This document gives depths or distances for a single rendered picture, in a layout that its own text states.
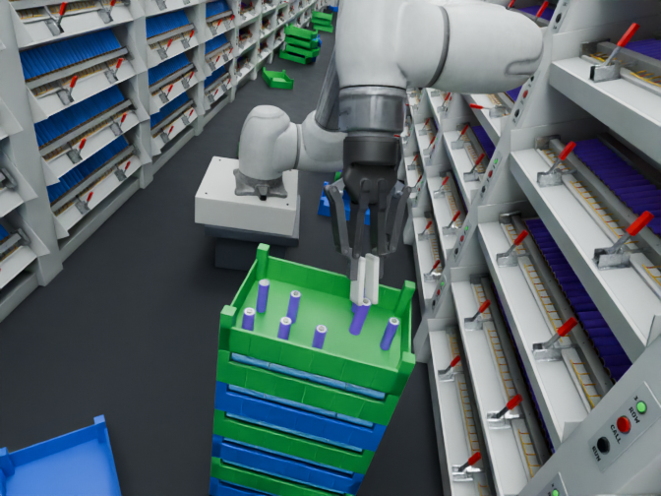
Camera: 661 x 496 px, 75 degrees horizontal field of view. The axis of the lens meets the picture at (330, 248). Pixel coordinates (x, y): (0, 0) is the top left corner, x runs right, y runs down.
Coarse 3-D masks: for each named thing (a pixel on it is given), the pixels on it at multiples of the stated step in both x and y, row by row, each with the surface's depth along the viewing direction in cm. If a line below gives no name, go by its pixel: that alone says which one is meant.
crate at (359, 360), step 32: (256, 256) 81; (256, 288) 82; (288, 288) 84; (320, 288) 84; (384, 288) 82; (224, 320) 65; (256, 320) 75; (320, 320) 78; (384, 320) 81; (256, 352) 68; (288, 352) 67; (320, 352) 65; (352, 352) 73; (384, 352) 75; (352, 384) 68; (384, 384) 67
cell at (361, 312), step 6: (366, 300) 63; (360, 306) 63; (366, 306) 63; (360, 312) 63; (366, 312) 63; (354, 318) 65; (360, 318) 64; (354, 324) 65; (360, 324) 65; (354, 330) 65; (360, 330) 66
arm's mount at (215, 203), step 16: (224, 160) 165; (208, 176) 152; (224, 176) 154; (288, 176) 164; (208, 192) 143; (224, 192) 145; (288, 192) 153; (208, 208) 142; (224, 208) 142; (240, 208) 143; (256, 208) 143; (272, 208) 143; (288, 208) 144; (224, 224) 146; (240, 224) 146; (256, 224) 147; (272, 224) 147; (288, 224) 147
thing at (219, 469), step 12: (216, 468) 89; (228, 468) 88; (240, 468) 88; (228, 480) 91; (240, 480) 90; (252, 480) 89; (264, 480) 89; (276, 480) 88; (288, 480) 93; (276, 492) 90; (288, 492) 90; (300, 492) 89; (312, 492) 88; (324, 492) 88
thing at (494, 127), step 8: (464, 96) 153; (472, 96) 138; (480, 96) 137; (488, 96) 135; (480, 104) 130; (488, 104) 129; (480, 112) 128; (488, 112) 123; (480, 120) 129; (488, 120) 118; (496, 120) 117; (504, 120) 105; (488, 128) 120; (496, 128) 112; (504, 128) 106; (496, 136) 111; (496, 144) 112
